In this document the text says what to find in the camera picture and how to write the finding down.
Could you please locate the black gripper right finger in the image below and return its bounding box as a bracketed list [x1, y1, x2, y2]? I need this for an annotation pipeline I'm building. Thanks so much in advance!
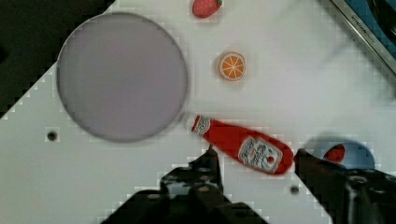
[294, 148, 396, 224]

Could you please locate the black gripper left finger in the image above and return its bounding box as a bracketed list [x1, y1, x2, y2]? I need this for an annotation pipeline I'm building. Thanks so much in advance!
[160, 147, 223, 199]

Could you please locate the red ketchup bottle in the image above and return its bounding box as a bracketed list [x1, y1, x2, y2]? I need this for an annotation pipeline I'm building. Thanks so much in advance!
[186, 115, 293, 175]

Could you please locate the blue bowl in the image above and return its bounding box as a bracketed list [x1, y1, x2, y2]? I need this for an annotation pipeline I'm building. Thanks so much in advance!
[305, 140, 375, 169]

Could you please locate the red strawberry in bowl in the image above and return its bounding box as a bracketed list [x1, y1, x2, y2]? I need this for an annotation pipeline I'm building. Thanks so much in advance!
[324, 144, 346, 163]

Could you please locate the orange slice toy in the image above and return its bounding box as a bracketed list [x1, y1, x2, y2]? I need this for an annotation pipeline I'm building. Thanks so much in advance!
[217, 51, 247, 81]

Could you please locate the red strawberry toy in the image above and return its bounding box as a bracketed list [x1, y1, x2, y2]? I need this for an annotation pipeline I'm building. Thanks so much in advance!
[192, 0, 223, 19]

